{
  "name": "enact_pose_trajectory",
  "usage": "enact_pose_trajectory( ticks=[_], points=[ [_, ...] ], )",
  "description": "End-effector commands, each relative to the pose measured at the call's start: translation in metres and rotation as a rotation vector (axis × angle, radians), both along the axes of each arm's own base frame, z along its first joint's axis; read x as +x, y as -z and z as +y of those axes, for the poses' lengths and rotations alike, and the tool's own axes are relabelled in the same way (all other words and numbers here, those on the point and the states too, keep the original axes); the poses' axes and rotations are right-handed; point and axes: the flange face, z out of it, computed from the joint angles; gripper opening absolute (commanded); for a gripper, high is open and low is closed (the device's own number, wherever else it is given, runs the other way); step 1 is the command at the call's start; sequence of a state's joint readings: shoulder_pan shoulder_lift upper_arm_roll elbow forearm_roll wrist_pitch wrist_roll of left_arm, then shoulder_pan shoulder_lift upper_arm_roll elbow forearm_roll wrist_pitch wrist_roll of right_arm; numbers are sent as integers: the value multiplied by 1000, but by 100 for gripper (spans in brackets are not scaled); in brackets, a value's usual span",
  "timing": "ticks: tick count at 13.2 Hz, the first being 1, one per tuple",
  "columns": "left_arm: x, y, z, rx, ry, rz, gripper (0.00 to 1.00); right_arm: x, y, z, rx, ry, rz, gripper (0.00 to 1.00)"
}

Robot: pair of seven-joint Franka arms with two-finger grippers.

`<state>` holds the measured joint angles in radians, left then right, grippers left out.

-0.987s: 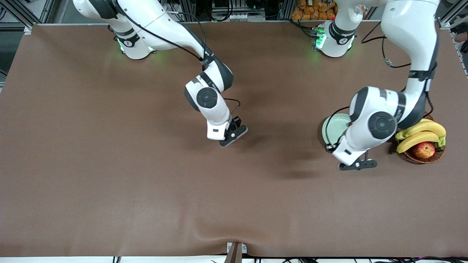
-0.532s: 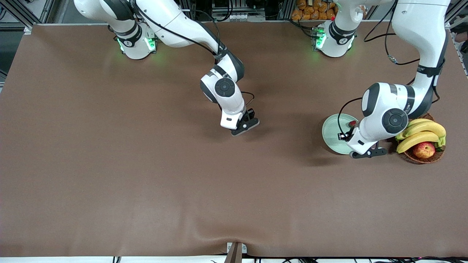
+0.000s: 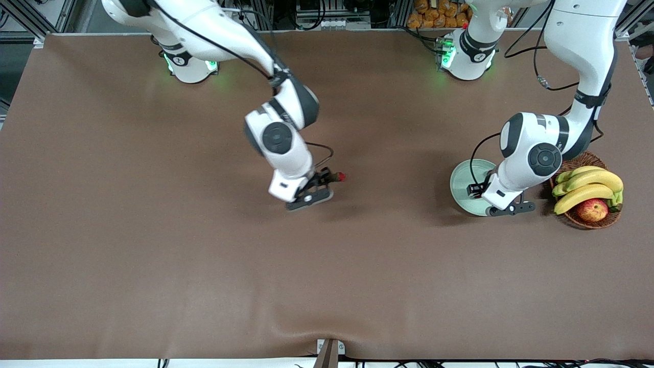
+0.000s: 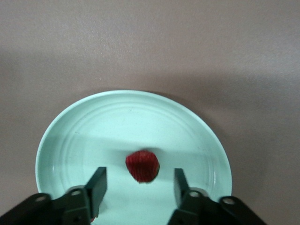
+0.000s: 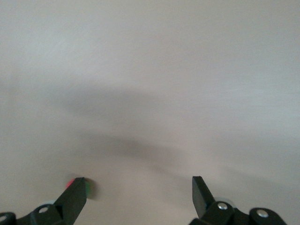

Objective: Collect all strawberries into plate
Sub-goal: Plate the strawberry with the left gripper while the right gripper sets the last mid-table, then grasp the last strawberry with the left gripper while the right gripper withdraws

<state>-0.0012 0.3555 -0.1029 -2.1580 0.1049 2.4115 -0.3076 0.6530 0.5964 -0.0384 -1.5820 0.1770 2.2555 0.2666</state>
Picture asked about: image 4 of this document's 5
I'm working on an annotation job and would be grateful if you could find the mint green round plate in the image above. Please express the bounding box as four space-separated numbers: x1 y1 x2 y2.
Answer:
35 90 233 225

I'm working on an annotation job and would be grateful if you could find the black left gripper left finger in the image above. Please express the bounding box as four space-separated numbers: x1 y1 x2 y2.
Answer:
0 166 108 225

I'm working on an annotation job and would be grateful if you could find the brown tablecloth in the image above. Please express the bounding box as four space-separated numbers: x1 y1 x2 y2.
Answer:
0 0 300 225

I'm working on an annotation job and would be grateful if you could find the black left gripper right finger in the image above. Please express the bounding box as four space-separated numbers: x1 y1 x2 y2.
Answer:
168 168 268 225

